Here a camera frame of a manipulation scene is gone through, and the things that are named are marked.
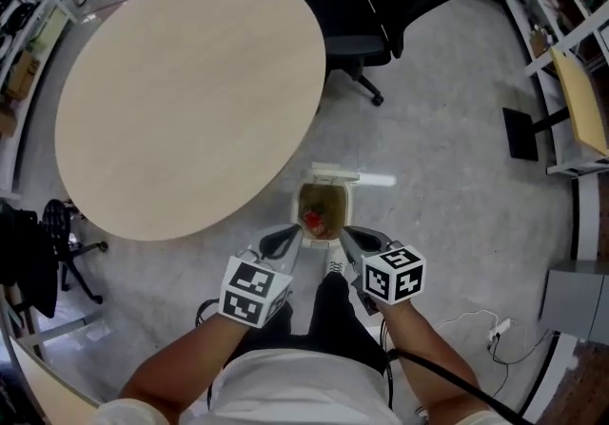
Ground person's right forearm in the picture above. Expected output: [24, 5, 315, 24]
[375, 301, 481, 415]

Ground white power strip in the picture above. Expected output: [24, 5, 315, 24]
[487, 317, 513, 339]

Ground red soda can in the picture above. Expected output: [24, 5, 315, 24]
[304, 208, 327, 233]

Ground grey metal cabinet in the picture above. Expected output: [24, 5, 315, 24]
[539, 259, 609, 342]

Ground person's left forearm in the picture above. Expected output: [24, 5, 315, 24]
[118, 311, 253, 419]

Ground person's right white shoe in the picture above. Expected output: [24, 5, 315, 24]
[325, 246, 349, 278]

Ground person's white shirt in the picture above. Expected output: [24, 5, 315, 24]
[92, 347, 515, 425]

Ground white shelf rack with sundries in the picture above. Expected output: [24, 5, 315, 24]
[475, 0, 609, 177]

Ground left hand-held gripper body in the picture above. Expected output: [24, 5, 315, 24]
[217, 251, 294, 329]

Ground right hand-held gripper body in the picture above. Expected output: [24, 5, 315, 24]
[354, 244, 427, 315]

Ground round wooden table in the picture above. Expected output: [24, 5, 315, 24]
[53, 0, 328, 242]

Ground person's black trousers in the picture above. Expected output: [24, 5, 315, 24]
[235, 270, 389, 370]

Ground beige storage box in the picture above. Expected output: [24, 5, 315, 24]
[32, 9, 70, 53]

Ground white trash bin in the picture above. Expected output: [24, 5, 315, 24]
[289, 162, 362, 251]

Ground black head camera cable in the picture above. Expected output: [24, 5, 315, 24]
[387, 349, 522, 425]

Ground brown cardboard box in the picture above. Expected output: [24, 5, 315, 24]
[4, 49, 42, 101]

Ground small square yellow table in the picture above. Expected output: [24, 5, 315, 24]
[502, 46, 609, 163]

